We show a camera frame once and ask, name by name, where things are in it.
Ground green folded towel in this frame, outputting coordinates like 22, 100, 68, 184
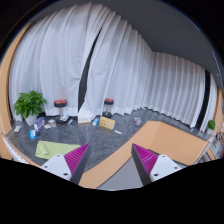
35, 141, 79, 159

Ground red-seat bar stool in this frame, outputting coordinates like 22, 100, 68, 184
102, 98, 114, 118
54, 99, 67, 124

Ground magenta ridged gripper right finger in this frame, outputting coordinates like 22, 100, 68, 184
131, 144, 181, 185

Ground right red-seat bar stool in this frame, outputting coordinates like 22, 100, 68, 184
102, 98, 114, 118

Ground white tissue box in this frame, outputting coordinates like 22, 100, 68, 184
78, 116, 92, 124

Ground small potted plant right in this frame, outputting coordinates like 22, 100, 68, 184
206, 120, 216, 135

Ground white curtain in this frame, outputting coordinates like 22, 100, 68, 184
78, 12, 218, 131
9, 3, 109, 116

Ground right white curtain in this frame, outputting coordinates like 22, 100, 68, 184
78, 12, 218, 131

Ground purple box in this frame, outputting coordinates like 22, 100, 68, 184
34, 117, 45, 132

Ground left white curtain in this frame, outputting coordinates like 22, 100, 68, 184
9, 3, 109, 116

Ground left red-seat bar stool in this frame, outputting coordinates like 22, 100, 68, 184
54, 99, 67, 124

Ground yellow cardboard box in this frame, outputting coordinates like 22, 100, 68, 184
100, 117, 115, 130

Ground small pink package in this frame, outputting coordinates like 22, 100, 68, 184
134, 117, 142, 126

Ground green potted plant white pot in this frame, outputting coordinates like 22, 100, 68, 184
14, 90, 47, 126

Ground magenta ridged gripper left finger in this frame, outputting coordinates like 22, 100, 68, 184
41, 143, 91, 184

